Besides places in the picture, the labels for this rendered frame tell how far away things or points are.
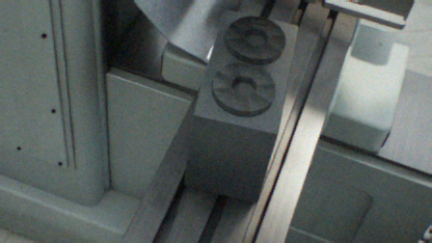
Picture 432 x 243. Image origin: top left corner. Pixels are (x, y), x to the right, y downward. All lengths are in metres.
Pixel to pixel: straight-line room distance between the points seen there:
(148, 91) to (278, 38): 0.54
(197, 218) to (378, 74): 0.58
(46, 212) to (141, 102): 0.52
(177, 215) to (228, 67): 0.25
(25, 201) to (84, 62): 0.60
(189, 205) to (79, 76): 0.53
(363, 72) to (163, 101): 0.44
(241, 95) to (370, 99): 0.52
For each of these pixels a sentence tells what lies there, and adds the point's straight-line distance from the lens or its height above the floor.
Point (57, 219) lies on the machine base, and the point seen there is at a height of 0.16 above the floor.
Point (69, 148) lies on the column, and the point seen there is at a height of 0.44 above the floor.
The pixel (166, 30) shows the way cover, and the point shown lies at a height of 0.88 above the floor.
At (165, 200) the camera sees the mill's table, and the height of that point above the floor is 0.91.
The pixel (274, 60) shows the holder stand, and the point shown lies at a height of 1.10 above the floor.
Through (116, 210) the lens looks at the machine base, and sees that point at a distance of 1.85.
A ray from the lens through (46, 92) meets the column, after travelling 1.53.
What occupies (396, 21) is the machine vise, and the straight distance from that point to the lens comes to 1.37.
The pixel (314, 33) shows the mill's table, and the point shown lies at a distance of 1.31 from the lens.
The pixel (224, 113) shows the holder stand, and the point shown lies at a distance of 0.90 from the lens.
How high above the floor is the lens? 1.81
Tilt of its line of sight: 52 degrees down
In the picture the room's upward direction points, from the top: 9 degrees clockwise
